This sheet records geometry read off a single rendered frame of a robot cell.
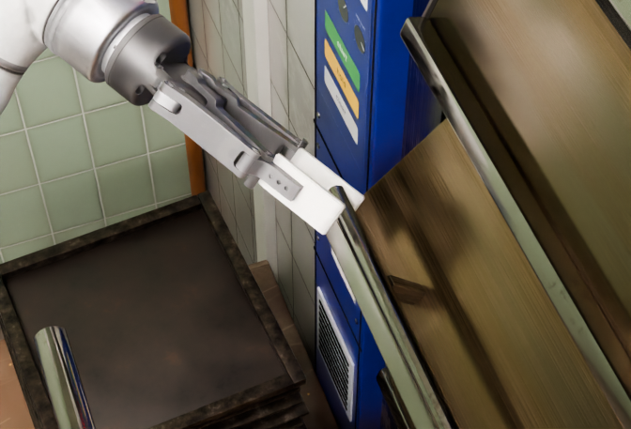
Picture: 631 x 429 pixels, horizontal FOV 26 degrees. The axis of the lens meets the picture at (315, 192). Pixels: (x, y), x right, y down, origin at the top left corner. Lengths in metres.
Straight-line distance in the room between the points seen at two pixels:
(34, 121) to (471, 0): 1.44
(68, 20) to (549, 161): 0.43
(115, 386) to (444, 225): 0.53
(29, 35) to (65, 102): 1.15
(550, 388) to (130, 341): 0.64
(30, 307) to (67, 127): 0.83
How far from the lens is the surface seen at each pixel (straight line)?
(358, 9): 1.20
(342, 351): 1.66
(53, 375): 1.22
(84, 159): 2.45
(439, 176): 1.14
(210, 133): 1.09
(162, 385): 1.52
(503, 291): 1.08
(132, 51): 1.14
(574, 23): 0.91
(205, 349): 1.54
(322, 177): 1.15
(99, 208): 2.57
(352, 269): 1.15
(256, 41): 1.71
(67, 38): 1.16
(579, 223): 0.91
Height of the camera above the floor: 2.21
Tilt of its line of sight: 52 degrees down
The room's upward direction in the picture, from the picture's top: straight up
